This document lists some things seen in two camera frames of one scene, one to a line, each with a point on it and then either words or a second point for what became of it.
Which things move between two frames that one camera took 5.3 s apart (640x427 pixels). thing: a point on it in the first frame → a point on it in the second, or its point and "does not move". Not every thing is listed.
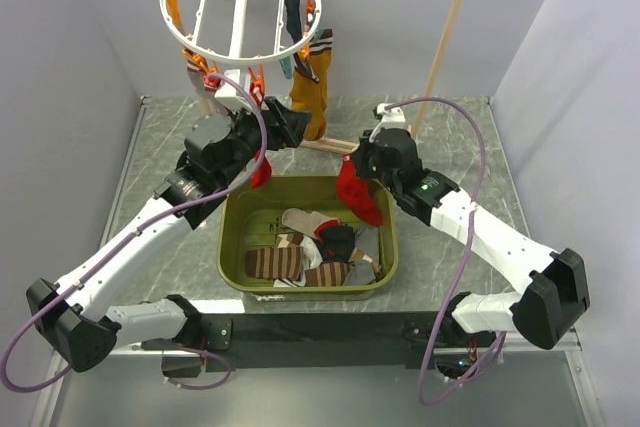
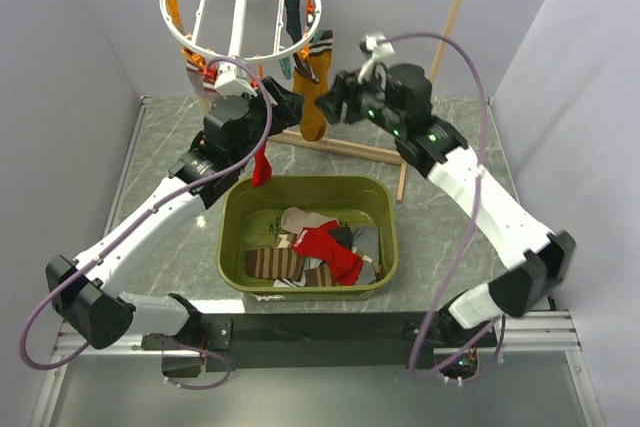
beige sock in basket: (303, 222) does not move
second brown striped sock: (275, 263) does not move
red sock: (262, 176) does not move
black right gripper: (360, 156) → (344, 89)
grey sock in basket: (366, 240) does not move
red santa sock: (358, 193) → (318, 242)
